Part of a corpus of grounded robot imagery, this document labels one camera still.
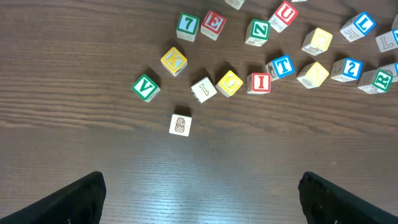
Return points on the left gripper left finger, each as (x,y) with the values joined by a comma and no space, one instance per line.
(79,202)

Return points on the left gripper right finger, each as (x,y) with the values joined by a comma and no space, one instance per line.
(324,202)

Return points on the blue 2 block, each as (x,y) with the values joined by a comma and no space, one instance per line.
(346,70)

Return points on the red I block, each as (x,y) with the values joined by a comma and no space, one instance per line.
(258,83)

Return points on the pineapple picture block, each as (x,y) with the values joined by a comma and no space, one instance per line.
(180,125)

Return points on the yellow S block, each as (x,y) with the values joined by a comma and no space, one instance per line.
(313,75)

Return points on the green V block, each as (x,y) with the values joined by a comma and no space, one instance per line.
(145,88)

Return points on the green R block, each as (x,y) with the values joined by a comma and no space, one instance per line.
(375,81)

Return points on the blue T block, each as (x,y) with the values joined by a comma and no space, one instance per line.
(280,67)

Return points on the yellow O block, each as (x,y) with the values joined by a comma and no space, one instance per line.
(228,83)

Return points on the yellow C block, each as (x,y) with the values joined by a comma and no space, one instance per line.
(317,42)

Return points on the plain I engraved block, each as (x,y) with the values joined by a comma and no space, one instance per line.
(203,90)

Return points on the yellow K block left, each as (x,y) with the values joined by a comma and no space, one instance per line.
(174,61)

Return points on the blue P block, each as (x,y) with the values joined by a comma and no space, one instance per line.
(387,41)

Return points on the blue L block upper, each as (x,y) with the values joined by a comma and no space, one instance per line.
(357,27)

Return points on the green Z block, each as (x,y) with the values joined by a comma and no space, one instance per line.
(257,33)

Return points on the red U block left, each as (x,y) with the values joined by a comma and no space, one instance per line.
(283,16)

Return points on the green 7 block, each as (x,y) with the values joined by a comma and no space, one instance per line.
(187,27)

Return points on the red E block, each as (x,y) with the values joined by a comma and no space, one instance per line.
(212,25)

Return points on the green J block top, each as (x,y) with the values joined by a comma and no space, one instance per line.
(236,4)

